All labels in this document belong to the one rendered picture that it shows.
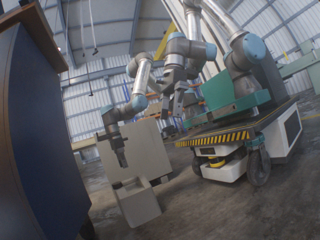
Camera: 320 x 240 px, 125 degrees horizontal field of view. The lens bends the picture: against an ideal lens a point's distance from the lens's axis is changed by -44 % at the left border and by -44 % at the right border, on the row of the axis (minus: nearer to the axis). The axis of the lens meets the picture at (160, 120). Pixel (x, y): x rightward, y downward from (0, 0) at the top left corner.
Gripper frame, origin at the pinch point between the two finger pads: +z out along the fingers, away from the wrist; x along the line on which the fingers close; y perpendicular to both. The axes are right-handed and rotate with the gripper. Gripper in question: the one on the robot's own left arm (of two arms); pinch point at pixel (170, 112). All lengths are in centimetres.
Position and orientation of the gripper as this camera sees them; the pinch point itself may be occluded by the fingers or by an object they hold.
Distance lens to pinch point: 49.5
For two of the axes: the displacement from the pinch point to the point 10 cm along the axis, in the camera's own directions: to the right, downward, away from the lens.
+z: -1.1, 9.9, -0.7
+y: -9.6, -1.3, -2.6
